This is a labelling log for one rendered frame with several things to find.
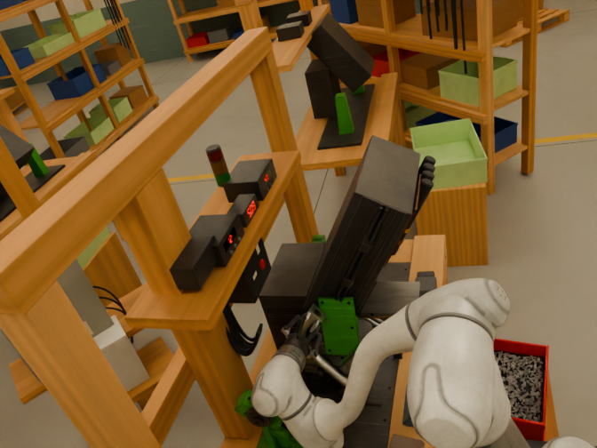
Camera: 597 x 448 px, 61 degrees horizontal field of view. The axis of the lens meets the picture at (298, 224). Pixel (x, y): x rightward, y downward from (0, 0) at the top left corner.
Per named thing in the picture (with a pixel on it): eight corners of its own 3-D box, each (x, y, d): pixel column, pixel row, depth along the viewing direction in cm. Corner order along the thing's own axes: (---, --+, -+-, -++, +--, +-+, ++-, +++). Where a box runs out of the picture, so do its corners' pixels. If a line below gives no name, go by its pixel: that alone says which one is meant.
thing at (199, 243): (222, 254, 144) (214, 234, 140) (201, 290, 132) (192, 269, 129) (200, 254, 146) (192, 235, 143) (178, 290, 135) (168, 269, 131)
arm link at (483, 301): (407, 284, 107) (395, 332, 96) (483, 249, 95) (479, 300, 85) (446, 325, 110) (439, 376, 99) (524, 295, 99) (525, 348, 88)
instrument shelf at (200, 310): (302, 158, 197) (299, 149, 195) (212, 332, 127) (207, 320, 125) (243, 164, 206) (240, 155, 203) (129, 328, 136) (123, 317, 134)
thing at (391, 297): (420, 287, 182) (419, 281, 180) (417, 320, 169) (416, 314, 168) (315, 287, 195) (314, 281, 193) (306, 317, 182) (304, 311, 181)
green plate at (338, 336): (364, 342, 173) (357, 286, 167) (360, 356, 166) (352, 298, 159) (332, 340, 177) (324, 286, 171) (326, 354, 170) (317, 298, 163)
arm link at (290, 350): (282, 348, 137) (289, 336, 142) (263, 366, 141) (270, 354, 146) (307, 370, 137) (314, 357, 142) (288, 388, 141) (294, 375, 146)
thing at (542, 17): (522, 16, 785) (523, -15, 761) (569, 20, 721) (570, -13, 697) (463, 41, 750) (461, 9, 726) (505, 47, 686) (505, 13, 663)
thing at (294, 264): (342, 307, 212) (326, 241, 193) (327, 364, 188) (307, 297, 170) (300, 306, 218) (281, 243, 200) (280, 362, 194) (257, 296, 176)
